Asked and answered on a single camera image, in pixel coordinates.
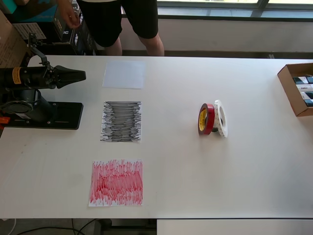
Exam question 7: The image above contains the white foam tape roll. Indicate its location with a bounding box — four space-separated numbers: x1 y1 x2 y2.
213 99 229 138

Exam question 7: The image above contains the black floor cable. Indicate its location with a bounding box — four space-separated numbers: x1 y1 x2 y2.
14 218 99 235

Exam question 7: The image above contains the black scribbled paper sheet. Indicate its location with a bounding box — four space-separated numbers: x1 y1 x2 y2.
100 100 143 143

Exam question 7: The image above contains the black box with teal script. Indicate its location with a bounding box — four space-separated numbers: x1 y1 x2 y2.
12 3 60 24

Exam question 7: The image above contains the person right forearm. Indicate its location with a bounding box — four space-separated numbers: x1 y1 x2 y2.
56 0 73 9

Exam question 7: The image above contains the person right hand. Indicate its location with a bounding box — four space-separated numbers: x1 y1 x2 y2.
59 3 82 29

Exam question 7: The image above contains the white floor cable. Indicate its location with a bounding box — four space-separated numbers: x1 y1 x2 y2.
0 217 17 235

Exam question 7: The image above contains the open brown cardboard tray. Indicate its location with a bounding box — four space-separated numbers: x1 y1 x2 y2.
277 63 313 118

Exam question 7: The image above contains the black AOC box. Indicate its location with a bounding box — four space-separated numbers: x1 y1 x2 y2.
52 4 82 45
71 14 99 57

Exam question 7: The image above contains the black tape roll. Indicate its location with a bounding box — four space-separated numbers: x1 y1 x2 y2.
211 117 221 134

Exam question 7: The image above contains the plain white paper sheet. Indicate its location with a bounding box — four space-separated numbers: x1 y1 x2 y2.
102 60 147 90

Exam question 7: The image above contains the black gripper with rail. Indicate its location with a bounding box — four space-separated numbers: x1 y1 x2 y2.
45 65 87 90

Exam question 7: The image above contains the red scribbled paper sheet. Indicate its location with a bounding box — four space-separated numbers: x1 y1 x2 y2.
88 159 144 208

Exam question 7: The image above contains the black box with white label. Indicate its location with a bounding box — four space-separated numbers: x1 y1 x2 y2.
13 22 74 46

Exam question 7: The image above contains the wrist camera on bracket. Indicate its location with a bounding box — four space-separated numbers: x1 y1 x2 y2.
27 32 53 72

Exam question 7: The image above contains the person in black shorts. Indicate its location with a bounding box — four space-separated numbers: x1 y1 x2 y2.
77 0 165 57

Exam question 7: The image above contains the red tape roll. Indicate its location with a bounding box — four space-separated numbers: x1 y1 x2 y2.
197 102 216 136

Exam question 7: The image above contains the black table leg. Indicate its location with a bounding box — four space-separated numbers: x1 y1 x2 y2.
94 218 113 235

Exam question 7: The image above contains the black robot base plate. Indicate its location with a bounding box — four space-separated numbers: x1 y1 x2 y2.
3 101 84 131

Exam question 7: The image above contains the wide brown cardboard box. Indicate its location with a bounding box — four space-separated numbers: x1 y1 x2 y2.
0 9 33 70

